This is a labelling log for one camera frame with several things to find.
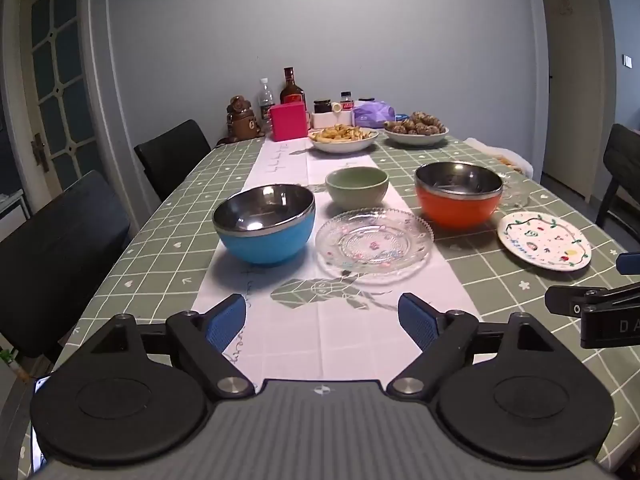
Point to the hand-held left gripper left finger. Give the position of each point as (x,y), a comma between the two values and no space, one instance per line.
(227,322)

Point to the blue steel bowl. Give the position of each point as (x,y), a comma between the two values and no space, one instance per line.
(270,246)

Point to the flat-lidded jar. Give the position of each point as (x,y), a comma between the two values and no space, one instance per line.
(366,101)

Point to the white organiser tray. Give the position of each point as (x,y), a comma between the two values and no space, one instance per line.
(327,120)

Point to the white painted plate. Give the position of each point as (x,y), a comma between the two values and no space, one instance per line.
(542,240)

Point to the white deer table runner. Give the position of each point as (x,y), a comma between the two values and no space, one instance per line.
(310,330)

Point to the black chair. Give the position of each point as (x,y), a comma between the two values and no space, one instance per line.
(60,255)
(172,157)

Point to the dark wooden chair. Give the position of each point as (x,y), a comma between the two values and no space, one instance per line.
(622,170)

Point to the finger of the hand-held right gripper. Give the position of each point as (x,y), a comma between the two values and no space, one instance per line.
(565,300)
(630,264)

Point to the white plastic bag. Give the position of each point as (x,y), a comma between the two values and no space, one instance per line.
(505,152)

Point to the white bowl of brown snacks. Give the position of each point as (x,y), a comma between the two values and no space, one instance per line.
(415,132)

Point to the white bowl of fries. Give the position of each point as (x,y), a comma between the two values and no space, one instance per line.
(342,141)

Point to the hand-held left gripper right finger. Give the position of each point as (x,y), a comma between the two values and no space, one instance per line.
(417,321)

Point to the clear water bottle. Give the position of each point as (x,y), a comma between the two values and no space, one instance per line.
(265,97)

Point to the dark jar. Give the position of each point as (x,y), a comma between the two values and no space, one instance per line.
(322,106)

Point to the brown bear bottle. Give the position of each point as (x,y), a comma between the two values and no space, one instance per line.
(240,120)

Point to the green ceramic bowl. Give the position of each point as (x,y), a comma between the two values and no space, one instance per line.
(357,196)

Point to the pink box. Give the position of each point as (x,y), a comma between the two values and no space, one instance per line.
(288,122)

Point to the small black-capped bottle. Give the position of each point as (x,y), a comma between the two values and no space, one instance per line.
(346,101)

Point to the brown liquor bottle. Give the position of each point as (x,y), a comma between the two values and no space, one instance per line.
(292,91)

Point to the plain door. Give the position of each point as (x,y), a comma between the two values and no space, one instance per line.
(575,85)

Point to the purple bag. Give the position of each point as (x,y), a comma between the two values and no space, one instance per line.
(374,114)

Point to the glass-paned door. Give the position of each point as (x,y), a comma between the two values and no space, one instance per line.
(60,85)

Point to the orange steel bowl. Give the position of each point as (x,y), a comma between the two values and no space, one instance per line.
(456,210)

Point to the clear glass flowered plate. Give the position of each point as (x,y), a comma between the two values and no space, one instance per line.
(375,246)

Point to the white shelf unit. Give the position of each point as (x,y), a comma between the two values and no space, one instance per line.
(12,210)

